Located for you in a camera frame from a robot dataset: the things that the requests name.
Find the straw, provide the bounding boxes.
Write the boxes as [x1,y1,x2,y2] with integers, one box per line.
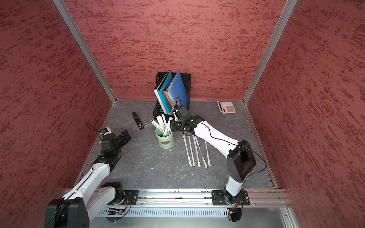
[194,136,208,169]
[193,136,201,167]
[188,136,196,167]
[205,141,211,168]
[183,134,193,167]

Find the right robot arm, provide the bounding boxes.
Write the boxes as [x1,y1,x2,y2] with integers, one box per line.
[170,104,257,205]

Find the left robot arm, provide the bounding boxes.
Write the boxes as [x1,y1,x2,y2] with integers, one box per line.
[44,128,132,228]

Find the wrapped straws in cup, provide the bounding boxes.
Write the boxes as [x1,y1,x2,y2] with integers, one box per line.
[150,114,173,137]

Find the black stapler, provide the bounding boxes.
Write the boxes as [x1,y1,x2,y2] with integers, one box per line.
[132,112,144,130]

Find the orange book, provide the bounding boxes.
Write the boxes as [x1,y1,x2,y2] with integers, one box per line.
[163,90,174,114]

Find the green cup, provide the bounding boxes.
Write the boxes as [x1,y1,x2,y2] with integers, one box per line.
[155,128,175,149]

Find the blue folder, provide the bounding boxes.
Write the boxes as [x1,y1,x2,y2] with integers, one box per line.
[167,72,189,109]

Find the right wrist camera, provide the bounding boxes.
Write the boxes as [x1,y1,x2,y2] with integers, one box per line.
[172,108,179,121]

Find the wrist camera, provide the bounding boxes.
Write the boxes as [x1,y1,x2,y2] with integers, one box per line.
[172,108,179,121]
[99,127,112,137]

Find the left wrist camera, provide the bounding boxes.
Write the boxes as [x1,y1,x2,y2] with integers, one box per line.
[99,127,112,137]

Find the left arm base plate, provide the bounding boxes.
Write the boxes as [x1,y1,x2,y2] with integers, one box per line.
[112,190,139,206]

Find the left aluminium corner post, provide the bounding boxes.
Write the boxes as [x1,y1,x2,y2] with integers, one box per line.
[53,0,117,105]

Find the aluminium corner post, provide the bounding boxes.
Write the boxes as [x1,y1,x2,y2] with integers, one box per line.
[53,0,117,105]
[243,0,298,105]

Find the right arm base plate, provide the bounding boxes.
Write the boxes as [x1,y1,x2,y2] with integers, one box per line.
[212,190,250,206]

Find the aluminium front rail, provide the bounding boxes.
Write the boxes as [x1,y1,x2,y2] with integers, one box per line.
[58,188,290,208]

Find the right aluminium corner post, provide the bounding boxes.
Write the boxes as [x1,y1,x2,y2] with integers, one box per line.
[243,0,298,105]

